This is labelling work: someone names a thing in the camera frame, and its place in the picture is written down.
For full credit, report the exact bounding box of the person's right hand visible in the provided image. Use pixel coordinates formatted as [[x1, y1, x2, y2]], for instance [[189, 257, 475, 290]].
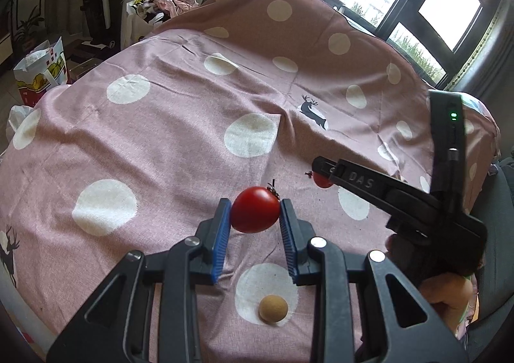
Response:
[[418, 272, 475, 337]]

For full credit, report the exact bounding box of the framed wall picture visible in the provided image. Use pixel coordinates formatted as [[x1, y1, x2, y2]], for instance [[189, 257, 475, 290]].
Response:
[[10, 0, 45, 50]]

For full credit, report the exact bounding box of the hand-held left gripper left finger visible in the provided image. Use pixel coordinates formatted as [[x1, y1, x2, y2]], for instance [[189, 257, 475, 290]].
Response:
[[46, 198, 233, 363]]

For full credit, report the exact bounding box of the white printed plastic bag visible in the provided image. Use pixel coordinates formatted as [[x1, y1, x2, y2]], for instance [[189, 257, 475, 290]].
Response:
[[126, 0, 165, 46]]

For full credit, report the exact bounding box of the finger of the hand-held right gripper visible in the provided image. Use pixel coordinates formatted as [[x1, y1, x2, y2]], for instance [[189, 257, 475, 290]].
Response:
[[312, 156, 402, 207]]

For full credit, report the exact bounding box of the cardboard box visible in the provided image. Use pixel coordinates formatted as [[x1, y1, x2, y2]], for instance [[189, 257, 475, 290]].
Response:
[[64, 41, 105, 80]]

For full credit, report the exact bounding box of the tan round longan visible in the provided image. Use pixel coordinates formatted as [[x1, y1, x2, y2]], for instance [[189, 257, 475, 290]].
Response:
[[259, 295, 289, 323]]

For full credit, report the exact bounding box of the pink dotted deer blanket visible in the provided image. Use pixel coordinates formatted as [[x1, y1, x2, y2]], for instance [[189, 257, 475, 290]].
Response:
[[0, 0, 501, 356]]

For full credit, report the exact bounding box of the red cherry tomato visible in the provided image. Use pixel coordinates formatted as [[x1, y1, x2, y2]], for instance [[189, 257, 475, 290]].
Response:
[[230, 185, 281, 234], [312, 172, 335, 189]]

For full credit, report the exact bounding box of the red and yellow paper bag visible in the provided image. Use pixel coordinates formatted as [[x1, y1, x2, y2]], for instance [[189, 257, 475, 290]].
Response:
[[13, 37, 71, 108]]

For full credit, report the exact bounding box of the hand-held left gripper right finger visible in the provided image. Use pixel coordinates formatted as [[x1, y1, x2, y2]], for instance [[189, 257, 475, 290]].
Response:
[[280, 198, 470, 363]]

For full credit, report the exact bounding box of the grey sofa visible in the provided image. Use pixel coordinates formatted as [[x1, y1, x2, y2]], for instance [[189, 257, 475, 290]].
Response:
[[462, 154, 514, 363]]

